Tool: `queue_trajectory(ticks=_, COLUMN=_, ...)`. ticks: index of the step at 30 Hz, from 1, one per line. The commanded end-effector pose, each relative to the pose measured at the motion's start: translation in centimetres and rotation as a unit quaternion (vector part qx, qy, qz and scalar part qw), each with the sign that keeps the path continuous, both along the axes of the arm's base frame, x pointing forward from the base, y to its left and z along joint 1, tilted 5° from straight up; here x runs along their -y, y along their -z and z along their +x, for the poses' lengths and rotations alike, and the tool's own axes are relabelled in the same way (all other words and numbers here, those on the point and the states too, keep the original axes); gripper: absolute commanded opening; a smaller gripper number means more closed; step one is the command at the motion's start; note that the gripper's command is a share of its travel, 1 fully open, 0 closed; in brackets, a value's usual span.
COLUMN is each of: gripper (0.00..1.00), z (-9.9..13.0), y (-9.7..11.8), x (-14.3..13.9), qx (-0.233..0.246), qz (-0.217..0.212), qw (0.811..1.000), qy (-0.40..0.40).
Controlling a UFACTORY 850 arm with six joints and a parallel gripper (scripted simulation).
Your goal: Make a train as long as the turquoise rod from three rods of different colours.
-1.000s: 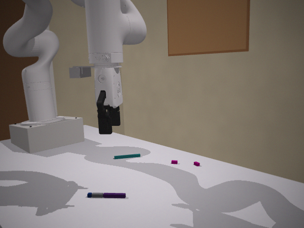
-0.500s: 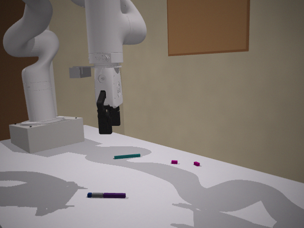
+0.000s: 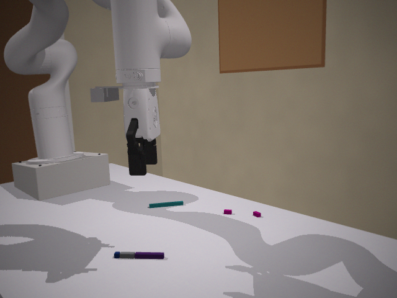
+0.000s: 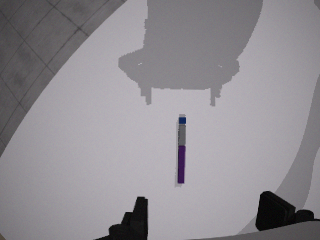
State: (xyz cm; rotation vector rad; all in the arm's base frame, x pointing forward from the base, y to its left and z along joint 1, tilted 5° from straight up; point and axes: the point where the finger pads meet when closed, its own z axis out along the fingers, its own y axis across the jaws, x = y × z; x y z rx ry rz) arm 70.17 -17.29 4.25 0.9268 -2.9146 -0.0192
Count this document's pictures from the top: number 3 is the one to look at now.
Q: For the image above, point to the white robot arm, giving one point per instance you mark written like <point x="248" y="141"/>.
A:
<point x="143" y="30"/>

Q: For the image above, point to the grey rod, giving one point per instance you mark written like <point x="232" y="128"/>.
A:
<point x="127" y="255"/>

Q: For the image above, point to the purple rod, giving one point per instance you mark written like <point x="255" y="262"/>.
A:
<point x="149" y="255"/>

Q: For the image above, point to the teal rectangular rod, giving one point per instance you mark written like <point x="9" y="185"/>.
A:
<point x="166" y="204"/>

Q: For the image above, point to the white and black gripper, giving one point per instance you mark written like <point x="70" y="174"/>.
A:
<point x="141" y="124"/>

